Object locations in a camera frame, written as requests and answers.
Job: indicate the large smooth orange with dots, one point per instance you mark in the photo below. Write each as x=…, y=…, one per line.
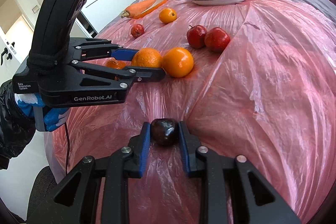
x=178, y=62

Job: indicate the red apple right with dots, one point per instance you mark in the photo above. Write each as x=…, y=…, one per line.
x=216, y=40

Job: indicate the red apple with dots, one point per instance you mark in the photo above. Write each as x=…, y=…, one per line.
x=196, y=36
x=216, y=40

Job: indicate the black mesh chair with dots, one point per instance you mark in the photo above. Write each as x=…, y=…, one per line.
x=43, y=184

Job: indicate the black jacket sleeve forearm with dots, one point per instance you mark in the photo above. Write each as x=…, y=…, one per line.
x=17, y=129

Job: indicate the red apple left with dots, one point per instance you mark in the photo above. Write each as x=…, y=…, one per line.
x=196, y=36

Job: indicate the orange carrot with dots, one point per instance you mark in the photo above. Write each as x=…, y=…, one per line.
x=136, y=9

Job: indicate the blue white gloved hand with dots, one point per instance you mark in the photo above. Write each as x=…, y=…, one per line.
x=45, y=120

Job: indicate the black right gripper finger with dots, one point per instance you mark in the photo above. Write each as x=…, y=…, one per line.
x=100, y=77

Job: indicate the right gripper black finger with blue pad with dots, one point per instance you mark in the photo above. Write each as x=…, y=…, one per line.
x=233, y=190
x=86, y=49
x=75, y=198

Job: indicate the small orange far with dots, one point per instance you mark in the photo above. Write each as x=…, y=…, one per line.
x=167, y=15

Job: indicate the dark purple plum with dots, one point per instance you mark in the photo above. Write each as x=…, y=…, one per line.
x=164, y=132

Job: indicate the white door with handle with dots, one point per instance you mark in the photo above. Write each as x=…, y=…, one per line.
x=10, y=59

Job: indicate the small red fruit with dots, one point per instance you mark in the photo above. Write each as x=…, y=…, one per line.
x=137, y=30

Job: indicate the pink plastic sheet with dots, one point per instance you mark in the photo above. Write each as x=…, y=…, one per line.
x=272, y=100

